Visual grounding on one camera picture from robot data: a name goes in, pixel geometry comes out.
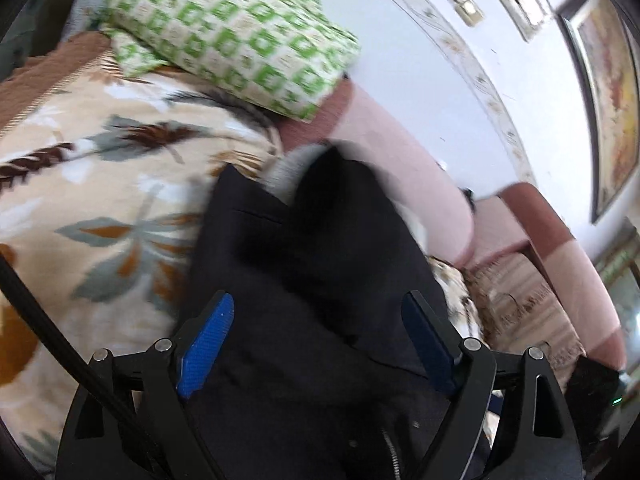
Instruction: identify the beige patterned sofa cover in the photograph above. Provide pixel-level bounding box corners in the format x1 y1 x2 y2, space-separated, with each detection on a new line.
462 250 587 361

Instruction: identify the green checked pillow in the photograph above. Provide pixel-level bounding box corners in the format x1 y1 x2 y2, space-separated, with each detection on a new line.
97 0 362 123

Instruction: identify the gold wall switch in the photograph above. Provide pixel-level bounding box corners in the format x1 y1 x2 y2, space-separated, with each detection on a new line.
439 0 486 27

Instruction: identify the pink brown padded sofa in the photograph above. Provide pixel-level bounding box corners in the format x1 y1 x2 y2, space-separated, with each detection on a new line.
277 80 628 376

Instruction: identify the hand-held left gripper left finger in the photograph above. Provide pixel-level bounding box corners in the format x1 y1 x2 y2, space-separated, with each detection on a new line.
54 290 236 480

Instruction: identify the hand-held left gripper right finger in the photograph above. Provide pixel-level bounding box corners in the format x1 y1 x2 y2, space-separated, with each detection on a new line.
402 290 587 480

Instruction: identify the beige leaf print blanket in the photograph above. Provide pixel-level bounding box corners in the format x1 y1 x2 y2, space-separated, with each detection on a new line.
0 35 483 480

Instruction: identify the black cable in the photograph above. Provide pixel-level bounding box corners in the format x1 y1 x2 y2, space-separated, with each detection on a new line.
0 254 168 480

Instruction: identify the framed wall painting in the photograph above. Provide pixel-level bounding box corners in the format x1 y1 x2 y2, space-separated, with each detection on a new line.
556 0 640 224

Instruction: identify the black jacket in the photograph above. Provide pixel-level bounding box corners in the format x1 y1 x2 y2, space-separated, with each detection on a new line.
172 147 497 480

